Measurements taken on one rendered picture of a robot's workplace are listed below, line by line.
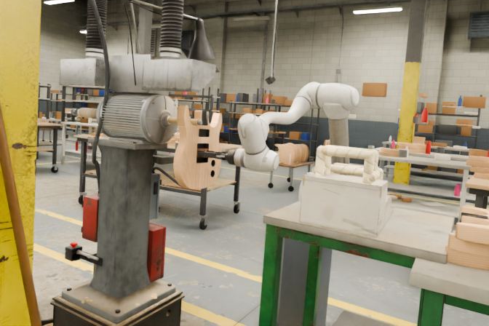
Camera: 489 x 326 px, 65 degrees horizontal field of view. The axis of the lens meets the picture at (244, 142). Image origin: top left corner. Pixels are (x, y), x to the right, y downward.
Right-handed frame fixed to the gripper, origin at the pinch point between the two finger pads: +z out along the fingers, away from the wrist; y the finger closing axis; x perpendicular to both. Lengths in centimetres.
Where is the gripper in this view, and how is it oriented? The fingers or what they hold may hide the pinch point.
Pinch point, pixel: (203, 153)
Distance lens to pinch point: 196.8
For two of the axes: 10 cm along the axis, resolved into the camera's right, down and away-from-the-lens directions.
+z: -8.6, -0.8, 5.0
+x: 0.8, -10.0, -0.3
